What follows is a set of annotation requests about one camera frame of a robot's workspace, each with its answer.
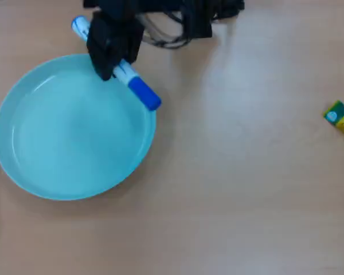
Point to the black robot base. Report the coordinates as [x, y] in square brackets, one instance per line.
[230, 7]

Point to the light blue round plate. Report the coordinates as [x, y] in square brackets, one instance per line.
[74, 134]

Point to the dark robot arm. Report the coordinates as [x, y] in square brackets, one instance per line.
[166, 8]

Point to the green and yellow packet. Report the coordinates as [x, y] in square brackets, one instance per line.
[339, 118]

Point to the blue and white marker pen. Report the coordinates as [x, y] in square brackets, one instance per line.
[143, 91]

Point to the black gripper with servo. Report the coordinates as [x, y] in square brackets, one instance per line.
[109, 31]

